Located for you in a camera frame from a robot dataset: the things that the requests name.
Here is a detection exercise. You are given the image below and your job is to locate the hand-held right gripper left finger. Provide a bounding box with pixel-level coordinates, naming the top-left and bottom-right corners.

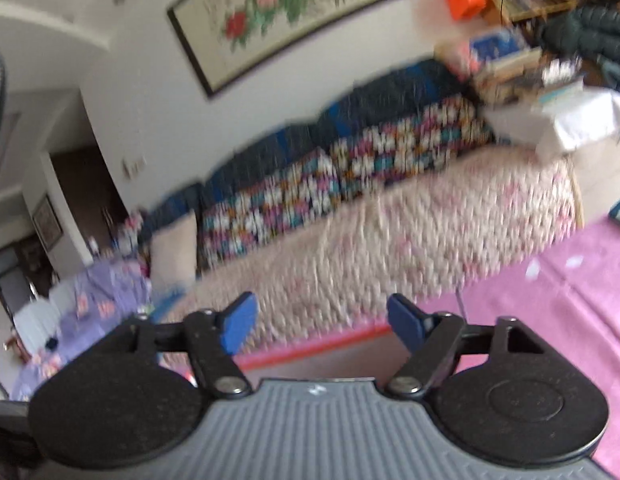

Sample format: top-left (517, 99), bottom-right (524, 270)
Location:
top-left (121, 291), bottom-right (259, 401)

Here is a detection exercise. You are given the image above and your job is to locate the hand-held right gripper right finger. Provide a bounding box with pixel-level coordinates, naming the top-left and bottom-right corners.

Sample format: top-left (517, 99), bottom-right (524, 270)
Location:
top-left (386, 294), bottom-right (550, 401)

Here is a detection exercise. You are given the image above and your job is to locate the pink quilted sofa cover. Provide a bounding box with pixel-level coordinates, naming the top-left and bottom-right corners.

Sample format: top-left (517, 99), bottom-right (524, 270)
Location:
top-left (155, 150), bottom-right (585, 356)

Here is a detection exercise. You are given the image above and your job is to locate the pale pillow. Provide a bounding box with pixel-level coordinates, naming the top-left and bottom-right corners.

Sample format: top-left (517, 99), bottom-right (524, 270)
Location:
top-left (149, 210), bottom-right (199, 286)

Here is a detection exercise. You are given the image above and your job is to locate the floral daisy cushion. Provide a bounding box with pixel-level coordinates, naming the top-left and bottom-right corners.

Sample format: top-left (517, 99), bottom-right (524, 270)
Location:
top-left (200, 147), bottom-right (343, 266)
top-left (330, 95), bottom-right (495, 196)

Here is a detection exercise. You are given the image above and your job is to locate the pink tablecloth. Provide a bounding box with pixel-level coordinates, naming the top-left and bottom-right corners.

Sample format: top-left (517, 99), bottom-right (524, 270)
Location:
top-left (415, 212), bottom-right (620, 478)

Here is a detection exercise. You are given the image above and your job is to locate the purple printed blanket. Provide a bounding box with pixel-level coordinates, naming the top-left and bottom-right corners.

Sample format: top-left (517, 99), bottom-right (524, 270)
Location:
top-left (10, 255), bottom-right (191, 401)

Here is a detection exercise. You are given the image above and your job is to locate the dark blue patterned cushion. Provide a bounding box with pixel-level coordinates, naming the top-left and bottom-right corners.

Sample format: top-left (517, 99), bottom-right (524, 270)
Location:
top-left (315, 57), bottom-right (475, 136)
top-left (202, 120), bottom-right (323, 196)

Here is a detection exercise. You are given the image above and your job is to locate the small framed picture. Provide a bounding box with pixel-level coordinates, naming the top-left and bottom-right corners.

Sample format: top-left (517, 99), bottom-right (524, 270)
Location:
top-left (31, 195), bottom-right (65, 252)

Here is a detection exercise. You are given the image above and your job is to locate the beige cabinet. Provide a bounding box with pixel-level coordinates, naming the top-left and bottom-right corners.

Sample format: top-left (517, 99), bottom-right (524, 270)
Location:
top-left (572, 150), bottom-right (620, 221)

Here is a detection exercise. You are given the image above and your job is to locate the pink plastic bag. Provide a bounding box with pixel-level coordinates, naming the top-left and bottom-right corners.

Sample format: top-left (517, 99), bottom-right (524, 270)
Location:
top-left (434, 40), bottom-right (478, 78)

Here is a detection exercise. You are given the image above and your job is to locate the stack of books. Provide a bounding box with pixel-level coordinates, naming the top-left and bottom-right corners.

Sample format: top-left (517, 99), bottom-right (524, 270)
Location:
top-left (470, 47), bottom-right (588, 106)

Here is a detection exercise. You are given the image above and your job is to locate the blue box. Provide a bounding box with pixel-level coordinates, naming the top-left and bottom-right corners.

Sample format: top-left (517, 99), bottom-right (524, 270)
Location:
top-left (467, 27), bottom-right (530, 61)

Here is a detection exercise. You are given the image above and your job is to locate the clear plastic box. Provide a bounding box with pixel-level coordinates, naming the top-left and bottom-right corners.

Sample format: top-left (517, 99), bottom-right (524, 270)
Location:
top-left (542, 57), bottom-right (585, 86)

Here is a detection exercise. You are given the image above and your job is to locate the framed floral picture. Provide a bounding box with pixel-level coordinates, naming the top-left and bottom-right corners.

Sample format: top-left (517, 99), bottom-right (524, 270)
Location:
top-left (166, 0), bottom-right (441, 100)

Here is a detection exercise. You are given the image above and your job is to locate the dark green padded jacket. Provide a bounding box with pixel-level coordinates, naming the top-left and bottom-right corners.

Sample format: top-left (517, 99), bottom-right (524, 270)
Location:
top-left (534, 5), bottom-right (620, 93)

